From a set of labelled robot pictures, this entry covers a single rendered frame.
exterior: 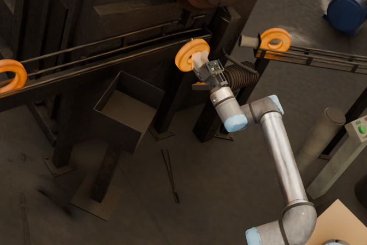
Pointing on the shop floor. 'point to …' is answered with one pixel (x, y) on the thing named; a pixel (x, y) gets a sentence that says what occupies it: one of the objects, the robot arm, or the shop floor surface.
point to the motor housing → (244, 76)
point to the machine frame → (102, 30)
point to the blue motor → (349, 8)
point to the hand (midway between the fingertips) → (194, 52)
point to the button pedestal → (336, 165)
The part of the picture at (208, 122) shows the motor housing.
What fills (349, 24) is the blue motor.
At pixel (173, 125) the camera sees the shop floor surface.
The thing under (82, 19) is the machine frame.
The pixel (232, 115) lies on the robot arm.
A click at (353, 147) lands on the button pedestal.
